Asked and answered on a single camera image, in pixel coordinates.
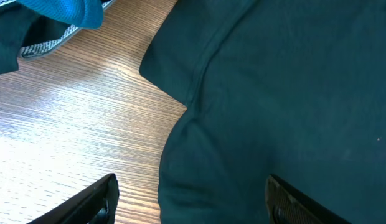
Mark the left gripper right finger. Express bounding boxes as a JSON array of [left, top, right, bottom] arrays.
[[265, 174, 349, 224]]

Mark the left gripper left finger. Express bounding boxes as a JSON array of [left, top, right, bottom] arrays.
[[29, 173, 120, 224]]

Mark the black t-shirt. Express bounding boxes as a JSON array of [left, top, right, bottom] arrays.
[[139, 0, 386, 223]]

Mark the grey folded garment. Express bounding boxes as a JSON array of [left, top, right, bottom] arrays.
[[0, 1, 113, 60]]

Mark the blue polo shirt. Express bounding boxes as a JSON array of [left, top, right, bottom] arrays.
[[17, 0, 104, 29]]

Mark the black folded garment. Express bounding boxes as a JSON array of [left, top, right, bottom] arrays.
[[0, 0, 78, 77]]

